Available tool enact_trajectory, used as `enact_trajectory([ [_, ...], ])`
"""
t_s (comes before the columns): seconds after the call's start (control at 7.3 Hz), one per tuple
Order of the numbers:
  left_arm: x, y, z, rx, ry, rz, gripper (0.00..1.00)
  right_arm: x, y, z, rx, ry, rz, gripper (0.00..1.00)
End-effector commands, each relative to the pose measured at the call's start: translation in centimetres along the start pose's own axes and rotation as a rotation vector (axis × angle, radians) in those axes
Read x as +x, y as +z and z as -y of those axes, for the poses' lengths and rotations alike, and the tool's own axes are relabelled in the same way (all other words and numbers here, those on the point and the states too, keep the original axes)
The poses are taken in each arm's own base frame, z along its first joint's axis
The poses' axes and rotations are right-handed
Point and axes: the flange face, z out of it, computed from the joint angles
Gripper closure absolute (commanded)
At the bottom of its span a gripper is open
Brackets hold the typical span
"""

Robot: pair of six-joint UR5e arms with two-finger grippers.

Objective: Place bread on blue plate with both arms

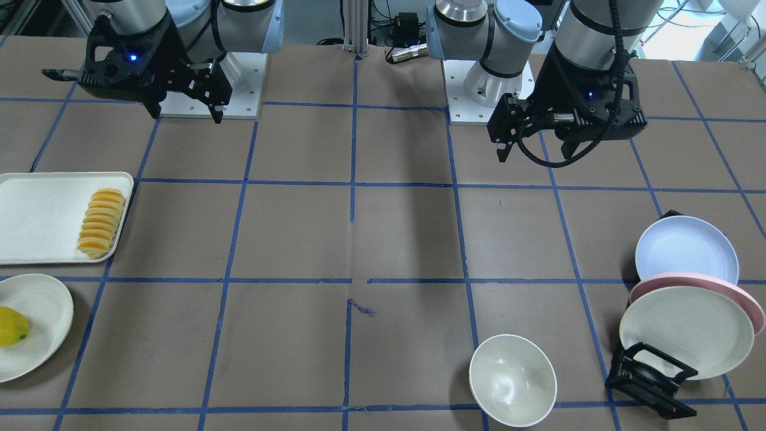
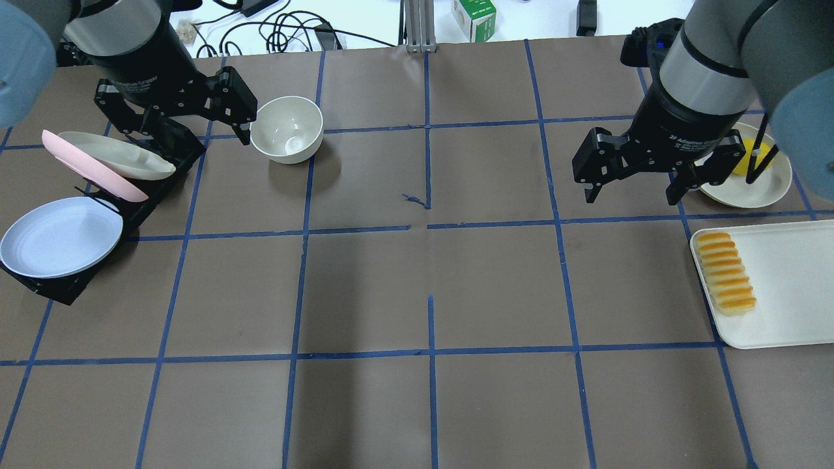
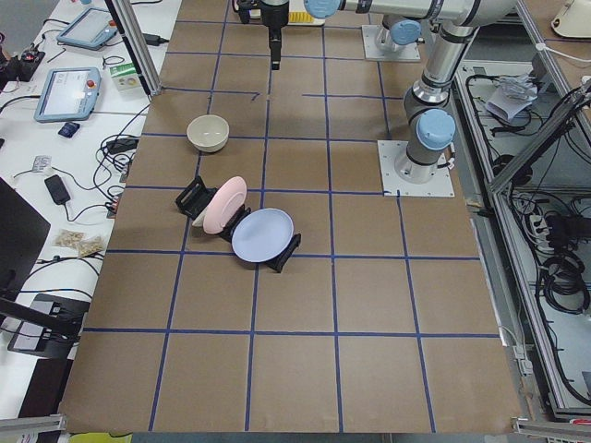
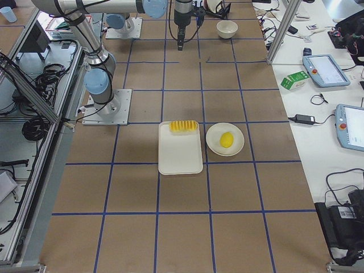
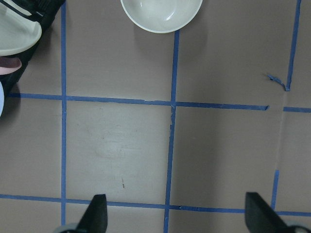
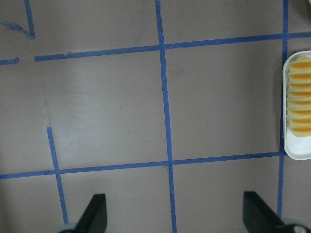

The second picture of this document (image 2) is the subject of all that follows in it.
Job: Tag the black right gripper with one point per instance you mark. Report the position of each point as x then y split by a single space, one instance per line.
683 125

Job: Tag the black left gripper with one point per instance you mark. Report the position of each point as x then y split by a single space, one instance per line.
144 73

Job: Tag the sliced orange bread loaf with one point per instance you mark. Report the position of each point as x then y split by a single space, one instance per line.
722 268

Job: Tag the light blue plate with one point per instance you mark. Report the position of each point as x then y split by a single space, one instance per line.
62 237

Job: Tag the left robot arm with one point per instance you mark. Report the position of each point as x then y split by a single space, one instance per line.
119 37

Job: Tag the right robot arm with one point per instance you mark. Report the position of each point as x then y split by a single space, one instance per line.
707 70

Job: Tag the cream white plate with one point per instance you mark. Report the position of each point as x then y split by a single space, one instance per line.
126 159

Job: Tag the yellow object on plate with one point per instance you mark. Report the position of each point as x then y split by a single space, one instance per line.
749 159

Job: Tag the pink plate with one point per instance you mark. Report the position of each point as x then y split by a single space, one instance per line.
91 169

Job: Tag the black plate rack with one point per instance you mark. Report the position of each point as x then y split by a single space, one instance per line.
66 289

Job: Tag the white ceramic bowl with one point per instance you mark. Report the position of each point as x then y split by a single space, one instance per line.
288 130

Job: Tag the black power adapter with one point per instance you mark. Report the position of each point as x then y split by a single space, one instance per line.
251 9

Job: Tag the white rectangular tray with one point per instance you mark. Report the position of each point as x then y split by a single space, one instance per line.
790 268

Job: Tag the black device on table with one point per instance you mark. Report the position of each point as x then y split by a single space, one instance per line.
586 18

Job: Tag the green white box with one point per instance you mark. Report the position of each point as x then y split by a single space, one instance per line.
477 19

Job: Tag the aluminium frame post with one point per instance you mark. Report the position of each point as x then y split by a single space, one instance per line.
417 26

